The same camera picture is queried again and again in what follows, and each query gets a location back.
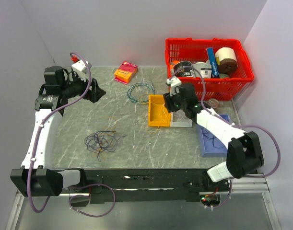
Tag white paper roll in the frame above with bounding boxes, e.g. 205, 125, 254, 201
214, 47, 237, 64

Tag red soda can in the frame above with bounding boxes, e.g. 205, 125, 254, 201
207, 98, 220, 109

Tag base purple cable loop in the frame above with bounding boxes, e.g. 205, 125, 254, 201
69, 184, 116, 218

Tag aluminium rail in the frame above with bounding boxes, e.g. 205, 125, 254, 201
15, 175, 270, 197

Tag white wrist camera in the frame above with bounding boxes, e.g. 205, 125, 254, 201
166, 76, 182, 96
70, 54, 88, 82

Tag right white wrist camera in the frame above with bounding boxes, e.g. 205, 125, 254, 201
166, 76, 182, 96

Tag green blue coiled wire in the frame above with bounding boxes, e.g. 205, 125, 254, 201
127, 75, 156, 105

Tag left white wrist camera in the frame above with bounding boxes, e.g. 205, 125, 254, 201
70, 54, 88, 82

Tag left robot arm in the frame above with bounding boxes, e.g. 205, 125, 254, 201
10, 66, 106, 197

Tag blue tall box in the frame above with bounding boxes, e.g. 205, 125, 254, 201
206, 47, 220, 79

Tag red plastic shopping basket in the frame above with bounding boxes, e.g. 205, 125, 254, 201
165, 38, 254, 101

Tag yellow wire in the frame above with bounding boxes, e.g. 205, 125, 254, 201
97, 93, 171, 161

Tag dark single wire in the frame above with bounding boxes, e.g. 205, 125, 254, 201
201, 128, 225, 149

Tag blue plastic tray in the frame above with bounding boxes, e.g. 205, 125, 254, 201
196, 125, 227, 158

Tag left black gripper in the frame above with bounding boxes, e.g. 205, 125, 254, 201
61, 71, 106, 103

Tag black labelled can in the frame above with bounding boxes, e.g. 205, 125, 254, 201
173, 61, 196, 78

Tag pink orange small box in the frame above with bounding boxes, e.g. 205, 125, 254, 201
114, 61, 138, 85

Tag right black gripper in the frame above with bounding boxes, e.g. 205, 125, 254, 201
163, 88, 187, 114

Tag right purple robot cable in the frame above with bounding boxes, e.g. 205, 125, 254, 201
172, 66, 281, 178

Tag white plastic bin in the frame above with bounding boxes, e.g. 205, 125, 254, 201
170, 110, 193, 128

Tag yellow plastic bin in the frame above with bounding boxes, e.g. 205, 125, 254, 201
148, 95, 171, 127

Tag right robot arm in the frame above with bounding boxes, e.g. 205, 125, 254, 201
164, 80, 264, 191

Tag purple wires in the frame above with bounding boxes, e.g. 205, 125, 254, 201
83, 130, 128, 159

